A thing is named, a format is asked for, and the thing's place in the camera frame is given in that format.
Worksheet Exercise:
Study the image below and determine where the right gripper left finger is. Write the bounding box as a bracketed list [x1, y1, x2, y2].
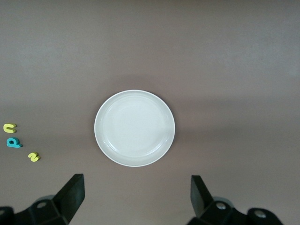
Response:
[0, 173, 84, 225]

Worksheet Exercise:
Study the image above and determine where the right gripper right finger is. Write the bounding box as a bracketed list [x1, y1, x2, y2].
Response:
[187, 175, 284, 225]

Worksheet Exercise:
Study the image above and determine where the yellow letter s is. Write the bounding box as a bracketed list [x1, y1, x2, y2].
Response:
[27, 152, 41, 163]

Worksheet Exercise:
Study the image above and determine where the teal letter d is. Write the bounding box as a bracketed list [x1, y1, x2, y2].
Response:
[6, 136, 23, 148]

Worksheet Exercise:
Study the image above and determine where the yellow letter u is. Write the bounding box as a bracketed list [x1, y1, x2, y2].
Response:
[3, 123, 17, 134]

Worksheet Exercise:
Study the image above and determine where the beige round plate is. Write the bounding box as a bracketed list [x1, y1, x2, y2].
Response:
[94, 89, 176, 168]

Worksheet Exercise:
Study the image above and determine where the brown table cover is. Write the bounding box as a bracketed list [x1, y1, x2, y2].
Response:
[0, 0, 300, 225]

